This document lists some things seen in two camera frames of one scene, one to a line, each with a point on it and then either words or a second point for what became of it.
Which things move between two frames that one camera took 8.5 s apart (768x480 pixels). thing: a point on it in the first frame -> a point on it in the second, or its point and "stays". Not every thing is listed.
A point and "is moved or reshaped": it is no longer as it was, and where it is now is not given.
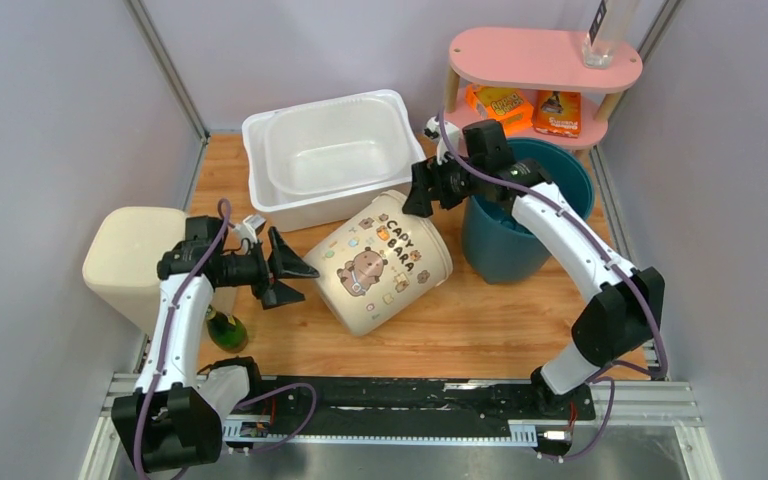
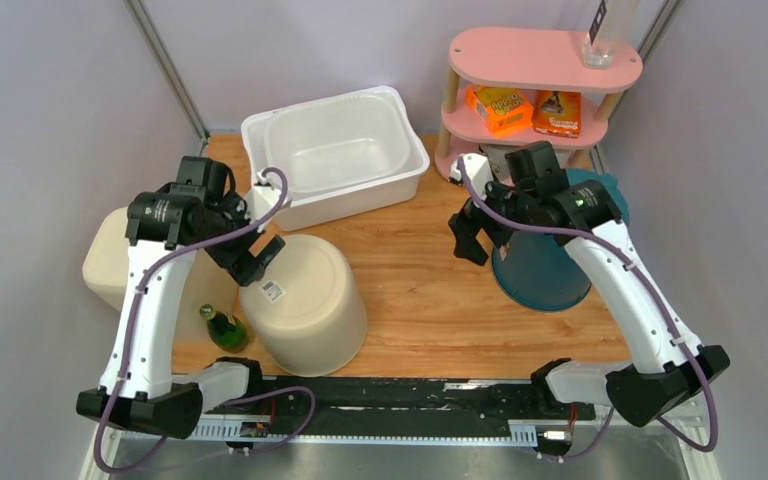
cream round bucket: [376, 263] -> [307, 308]
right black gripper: [425, 175] -> [466, 226]
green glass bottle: [226, 330] stays
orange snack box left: [513, 106] stays
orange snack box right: [557, 113] stays
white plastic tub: [312, 165] stays
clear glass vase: [599, 43] stays
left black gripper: [283, 264] -> [254, 268]
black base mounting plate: [407, 401] stays
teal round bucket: [499, 248] is moved or reshaped
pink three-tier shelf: [535, 84] stays
